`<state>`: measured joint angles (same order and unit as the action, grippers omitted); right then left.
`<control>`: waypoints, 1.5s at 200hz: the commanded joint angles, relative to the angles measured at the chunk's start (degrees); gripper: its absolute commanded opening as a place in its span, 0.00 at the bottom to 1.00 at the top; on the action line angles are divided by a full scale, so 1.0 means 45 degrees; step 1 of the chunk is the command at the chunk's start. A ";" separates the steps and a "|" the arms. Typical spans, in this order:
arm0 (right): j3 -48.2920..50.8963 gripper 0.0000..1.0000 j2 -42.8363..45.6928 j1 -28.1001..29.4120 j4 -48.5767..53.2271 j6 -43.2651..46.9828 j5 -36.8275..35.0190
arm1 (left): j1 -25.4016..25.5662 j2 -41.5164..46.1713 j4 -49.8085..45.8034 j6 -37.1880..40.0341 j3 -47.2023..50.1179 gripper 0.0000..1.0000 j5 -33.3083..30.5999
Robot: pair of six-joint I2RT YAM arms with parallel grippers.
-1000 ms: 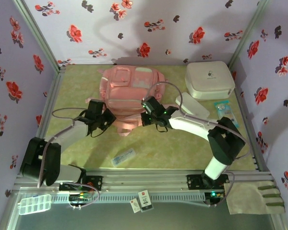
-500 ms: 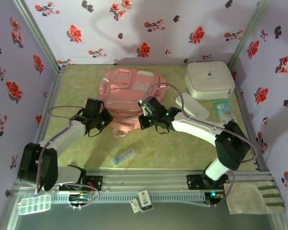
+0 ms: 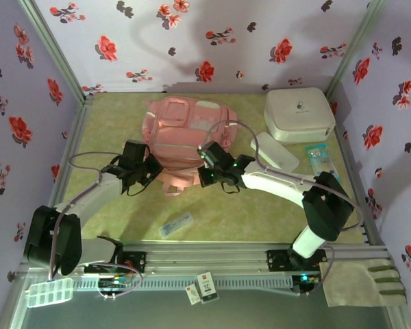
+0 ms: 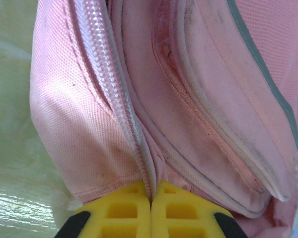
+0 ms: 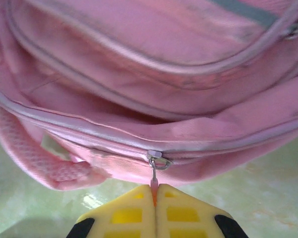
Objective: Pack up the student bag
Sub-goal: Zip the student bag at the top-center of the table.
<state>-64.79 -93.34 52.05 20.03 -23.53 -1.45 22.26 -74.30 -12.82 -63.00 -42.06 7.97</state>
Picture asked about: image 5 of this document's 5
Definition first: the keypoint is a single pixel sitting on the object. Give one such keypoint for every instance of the pink school backpack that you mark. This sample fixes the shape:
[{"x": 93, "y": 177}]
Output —
[{"x": 149, "y": 86}]

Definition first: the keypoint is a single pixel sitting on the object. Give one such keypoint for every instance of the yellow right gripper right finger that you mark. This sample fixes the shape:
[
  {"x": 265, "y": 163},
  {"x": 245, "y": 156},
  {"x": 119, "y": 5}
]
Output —
[{"x": 188, "y": 215}]

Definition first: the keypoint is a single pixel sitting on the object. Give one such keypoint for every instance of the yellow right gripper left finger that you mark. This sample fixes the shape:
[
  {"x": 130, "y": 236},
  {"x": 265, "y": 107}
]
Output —
[{"x": 124, "y": 218}]

